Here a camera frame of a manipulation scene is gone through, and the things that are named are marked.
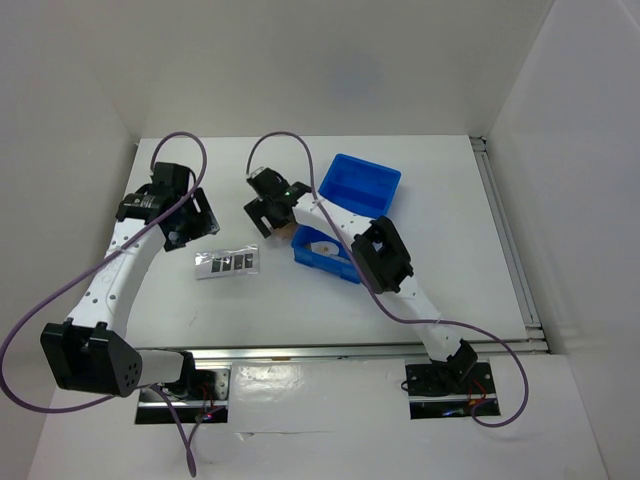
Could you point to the front aluminium rail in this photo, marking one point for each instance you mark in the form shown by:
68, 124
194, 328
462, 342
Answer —
413, 353

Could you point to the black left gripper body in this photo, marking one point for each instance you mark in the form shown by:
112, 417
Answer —
193, 224

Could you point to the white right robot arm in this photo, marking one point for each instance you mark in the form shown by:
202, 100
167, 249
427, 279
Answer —
380, 258

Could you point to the white oval makeup sponge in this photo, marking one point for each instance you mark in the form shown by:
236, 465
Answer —
325, 248

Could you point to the blue divided plastic bin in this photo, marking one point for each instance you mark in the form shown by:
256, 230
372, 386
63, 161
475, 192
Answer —
359, 186

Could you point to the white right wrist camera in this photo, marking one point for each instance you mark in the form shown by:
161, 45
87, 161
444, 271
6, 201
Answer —
256, 173

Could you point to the beige square makeup sponge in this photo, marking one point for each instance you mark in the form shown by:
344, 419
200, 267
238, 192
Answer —
286, 233

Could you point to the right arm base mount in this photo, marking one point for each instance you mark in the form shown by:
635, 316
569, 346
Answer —
430, 398

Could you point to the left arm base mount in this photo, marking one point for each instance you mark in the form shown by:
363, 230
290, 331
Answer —
205, 399

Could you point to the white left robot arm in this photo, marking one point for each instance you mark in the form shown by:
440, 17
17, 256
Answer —
88, 351

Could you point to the hair pin card in plastic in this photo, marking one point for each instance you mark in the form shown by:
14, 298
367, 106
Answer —
227, 262

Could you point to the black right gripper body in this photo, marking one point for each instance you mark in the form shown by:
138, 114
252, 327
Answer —
257, 209

